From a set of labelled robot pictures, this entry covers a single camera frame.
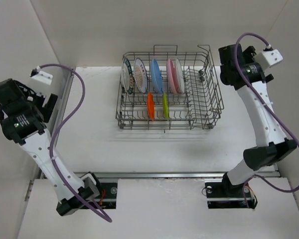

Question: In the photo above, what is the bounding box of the small green plate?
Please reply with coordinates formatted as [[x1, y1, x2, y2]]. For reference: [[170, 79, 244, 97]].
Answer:
[[162, 93, 169, 119]]

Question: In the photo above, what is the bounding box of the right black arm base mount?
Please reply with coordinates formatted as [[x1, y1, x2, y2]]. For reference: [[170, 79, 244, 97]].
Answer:
[[202, 181, 258, 209]]

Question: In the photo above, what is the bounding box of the blue plate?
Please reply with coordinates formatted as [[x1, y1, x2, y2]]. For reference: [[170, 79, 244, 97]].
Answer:
[[150, 59, 163, 94]]

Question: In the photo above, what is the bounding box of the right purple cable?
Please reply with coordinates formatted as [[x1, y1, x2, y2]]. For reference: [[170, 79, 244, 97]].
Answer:
[[234, 32, 299, 194]]

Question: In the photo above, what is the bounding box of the white plate brown floral pattern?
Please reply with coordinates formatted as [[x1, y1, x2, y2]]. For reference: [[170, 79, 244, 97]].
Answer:
[[134, 58, 148, 94]]

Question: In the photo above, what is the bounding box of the pink plate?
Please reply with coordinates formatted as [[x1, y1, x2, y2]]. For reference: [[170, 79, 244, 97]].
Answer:
[[166, 58, 178, 94]]

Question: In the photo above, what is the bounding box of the white plate green lettered rim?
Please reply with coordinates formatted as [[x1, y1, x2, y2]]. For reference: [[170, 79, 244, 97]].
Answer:
[[121, 57, 134, 95]]

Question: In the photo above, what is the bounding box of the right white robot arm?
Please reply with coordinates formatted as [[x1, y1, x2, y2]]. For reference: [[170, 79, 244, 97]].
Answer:
[[218, 45, 297, 197]]

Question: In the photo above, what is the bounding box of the grey wire dish rack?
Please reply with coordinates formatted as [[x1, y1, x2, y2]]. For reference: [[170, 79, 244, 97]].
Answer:
[[115, 45, 224, 130]]

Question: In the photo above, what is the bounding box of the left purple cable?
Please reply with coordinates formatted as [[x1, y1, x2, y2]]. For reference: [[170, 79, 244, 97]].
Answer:
[[38, 63, 113, 223]]

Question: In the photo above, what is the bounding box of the small orange plate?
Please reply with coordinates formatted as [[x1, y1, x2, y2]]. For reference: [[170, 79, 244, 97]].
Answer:
[[147, 92, 155, 121]]

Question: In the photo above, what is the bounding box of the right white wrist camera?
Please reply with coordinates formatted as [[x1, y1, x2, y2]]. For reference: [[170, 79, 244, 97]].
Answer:
[[254, 45, 283, 71]]

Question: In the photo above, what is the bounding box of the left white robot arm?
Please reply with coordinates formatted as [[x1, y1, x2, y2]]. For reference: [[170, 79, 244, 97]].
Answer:
[[0, 79, 102, 216]]

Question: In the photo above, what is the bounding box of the white plate teal quatrefoil design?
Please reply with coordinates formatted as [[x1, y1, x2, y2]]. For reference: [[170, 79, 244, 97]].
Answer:
[[175, 58, 185, 94]]

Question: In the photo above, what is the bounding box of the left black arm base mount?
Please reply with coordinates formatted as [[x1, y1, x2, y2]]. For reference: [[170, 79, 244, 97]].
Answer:
[[94, 179, 118, 210]]

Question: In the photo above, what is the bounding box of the purple cable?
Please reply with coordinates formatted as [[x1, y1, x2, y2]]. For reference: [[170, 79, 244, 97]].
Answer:
[[234, 32, 299, 194], [38, 63, 113, 223]]

